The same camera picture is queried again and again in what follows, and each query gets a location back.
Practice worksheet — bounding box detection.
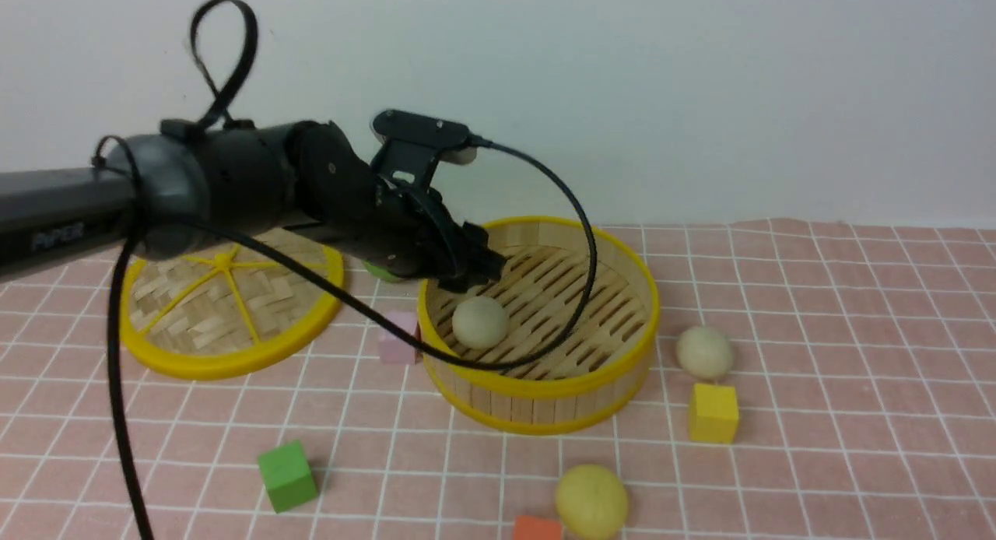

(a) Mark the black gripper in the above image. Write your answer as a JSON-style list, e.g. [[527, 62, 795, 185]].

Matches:
[[292, 121, 507, 294]]

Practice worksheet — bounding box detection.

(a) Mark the white bun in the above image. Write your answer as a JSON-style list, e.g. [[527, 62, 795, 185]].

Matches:
[[675, 326, 735, 380], [451, 296, 509, 349]]

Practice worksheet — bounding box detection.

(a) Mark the yellow bun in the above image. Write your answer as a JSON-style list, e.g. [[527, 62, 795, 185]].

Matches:
[[555, 465, 630, 539]]

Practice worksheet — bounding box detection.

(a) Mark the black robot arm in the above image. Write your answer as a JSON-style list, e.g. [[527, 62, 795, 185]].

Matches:
[[1, 121, 506, 293]]

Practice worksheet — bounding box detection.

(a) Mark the bamboo steamer tray yellow rim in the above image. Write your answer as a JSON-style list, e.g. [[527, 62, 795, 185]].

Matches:
[[417, 216, 661, 435]]

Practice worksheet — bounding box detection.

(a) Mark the woven bamboo steamer lid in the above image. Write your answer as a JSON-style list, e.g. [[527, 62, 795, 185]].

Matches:
[[121, 241, 341, 380]]

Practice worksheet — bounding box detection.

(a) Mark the green apple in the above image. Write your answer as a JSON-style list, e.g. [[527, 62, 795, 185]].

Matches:
[[363, 262, 405, 284]]

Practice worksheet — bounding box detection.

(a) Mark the pink cube block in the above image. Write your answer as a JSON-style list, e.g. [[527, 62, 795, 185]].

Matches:
[[377, 310, 421, 366]]

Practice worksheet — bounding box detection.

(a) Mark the orange cube block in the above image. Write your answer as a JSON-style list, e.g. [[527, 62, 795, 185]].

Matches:
[[512, 514, 563, 540]]

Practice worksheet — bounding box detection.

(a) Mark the green cube block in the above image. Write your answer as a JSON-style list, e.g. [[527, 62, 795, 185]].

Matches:
[[257, 440, 319, 513]]

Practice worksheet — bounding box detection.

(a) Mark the yellow cube block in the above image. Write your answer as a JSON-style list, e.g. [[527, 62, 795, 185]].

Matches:
[[687, 383, 740, 444]]

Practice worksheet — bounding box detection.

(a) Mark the pink checkered tablecloth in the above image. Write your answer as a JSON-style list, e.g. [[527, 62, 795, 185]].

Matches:
[[0, 218, 996, 540]]

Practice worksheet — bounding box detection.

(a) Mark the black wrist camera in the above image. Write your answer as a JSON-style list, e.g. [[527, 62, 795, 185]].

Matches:
[[370, 110, 477, 189]]

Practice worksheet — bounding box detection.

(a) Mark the black cable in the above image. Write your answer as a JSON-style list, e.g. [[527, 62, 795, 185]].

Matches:
[[105, 0, 598, 540]]

